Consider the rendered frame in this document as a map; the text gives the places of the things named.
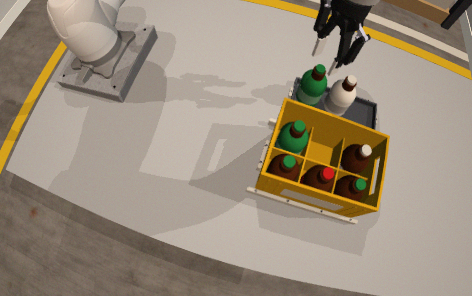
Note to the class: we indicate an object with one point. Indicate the cream-white bottle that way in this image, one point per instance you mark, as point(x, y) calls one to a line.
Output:
point(341, 95)

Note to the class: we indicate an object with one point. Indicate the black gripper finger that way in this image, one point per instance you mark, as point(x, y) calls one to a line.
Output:
point(346, 55)
point(326, 28)

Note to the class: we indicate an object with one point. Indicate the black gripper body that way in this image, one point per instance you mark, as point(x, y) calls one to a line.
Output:
point(357, 13)

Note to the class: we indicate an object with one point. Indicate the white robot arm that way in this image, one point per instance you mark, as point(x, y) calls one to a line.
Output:
point(87, 28)

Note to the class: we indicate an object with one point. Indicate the brown bottle with red cap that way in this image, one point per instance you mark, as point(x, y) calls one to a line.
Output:
point(320, 177)

